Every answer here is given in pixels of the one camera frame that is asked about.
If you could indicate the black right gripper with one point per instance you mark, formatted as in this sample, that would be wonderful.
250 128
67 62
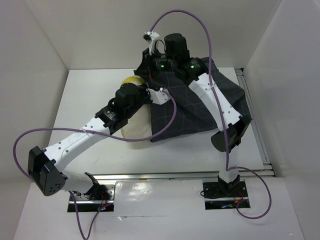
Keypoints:
145 68

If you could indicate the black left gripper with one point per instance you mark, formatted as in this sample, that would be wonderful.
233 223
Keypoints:
143 88

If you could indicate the cream memory foam pillow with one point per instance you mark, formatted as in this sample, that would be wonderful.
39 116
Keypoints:
139 125

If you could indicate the dark grey checked pillowcase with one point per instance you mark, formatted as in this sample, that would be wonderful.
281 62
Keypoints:
192 116

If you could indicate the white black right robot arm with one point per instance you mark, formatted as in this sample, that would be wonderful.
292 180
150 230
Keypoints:
198 77

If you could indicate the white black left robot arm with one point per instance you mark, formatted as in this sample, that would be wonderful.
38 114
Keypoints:
45 166

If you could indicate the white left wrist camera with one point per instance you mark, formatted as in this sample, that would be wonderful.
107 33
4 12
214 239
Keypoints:
158 97

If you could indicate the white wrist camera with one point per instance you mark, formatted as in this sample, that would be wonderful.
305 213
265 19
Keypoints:
151 37
158 97

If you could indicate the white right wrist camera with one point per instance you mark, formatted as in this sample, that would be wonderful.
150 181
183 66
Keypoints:
151 37

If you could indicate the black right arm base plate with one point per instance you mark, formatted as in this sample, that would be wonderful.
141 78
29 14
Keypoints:
211 190

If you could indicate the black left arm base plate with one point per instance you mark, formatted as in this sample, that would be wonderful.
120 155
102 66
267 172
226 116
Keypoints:
104 192

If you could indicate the aluminium front rail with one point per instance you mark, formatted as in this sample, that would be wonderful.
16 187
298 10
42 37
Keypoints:
177 175

